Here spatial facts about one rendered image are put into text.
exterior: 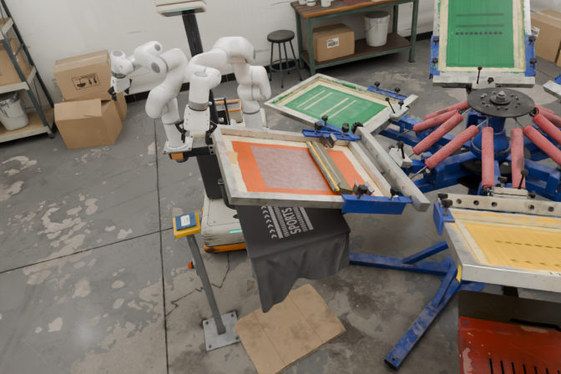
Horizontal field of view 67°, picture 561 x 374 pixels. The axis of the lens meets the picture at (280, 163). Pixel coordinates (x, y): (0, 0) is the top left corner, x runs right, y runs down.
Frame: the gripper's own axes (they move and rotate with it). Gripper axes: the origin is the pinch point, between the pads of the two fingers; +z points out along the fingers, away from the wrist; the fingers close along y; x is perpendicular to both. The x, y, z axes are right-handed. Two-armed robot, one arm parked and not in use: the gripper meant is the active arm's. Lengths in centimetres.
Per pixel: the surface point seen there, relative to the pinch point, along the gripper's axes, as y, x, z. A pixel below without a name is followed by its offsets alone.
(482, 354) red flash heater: -78, 98, 16
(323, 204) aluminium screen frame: -50, 29, 12
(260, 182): -27.1, 13.1, 12.2
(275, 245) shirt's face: -38, 18, 44
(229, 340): -32, -4, 145
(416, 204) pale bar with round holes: -93, 32, 11
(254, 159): -28.2, -5.4, 12.3
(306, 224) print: -55, 10, 39
